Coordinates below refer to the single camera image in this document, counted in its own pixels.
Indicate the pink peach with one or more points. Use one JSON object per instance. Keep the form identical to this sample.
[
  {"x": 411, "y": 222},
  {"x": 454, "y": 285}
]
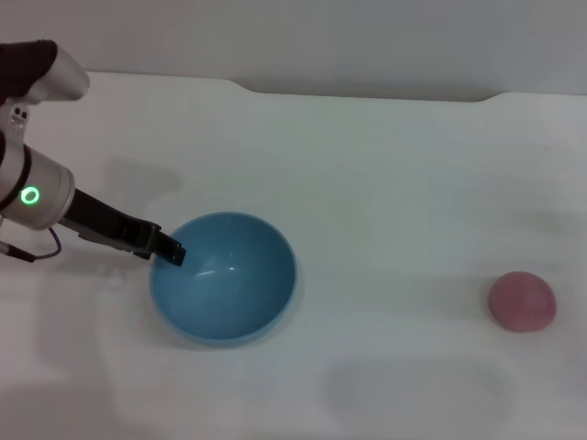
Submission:
[{"x": 522, "y": 300}]

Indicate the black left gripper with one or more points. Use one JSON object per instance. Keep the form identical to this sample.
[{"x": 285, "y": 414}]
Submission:
[{"x": 105, "y": 224}]

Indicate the blue bowl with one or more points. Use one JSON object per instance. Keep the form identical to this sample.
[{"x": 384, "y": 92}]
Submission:
[{"x": 229, "y": 284}]

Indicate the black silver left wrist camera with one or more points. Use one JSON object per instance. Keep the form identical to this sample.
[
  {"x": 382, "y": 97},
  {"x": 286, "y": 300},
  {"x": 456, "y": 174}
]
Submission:
[{"x": 50, "y": 69}]

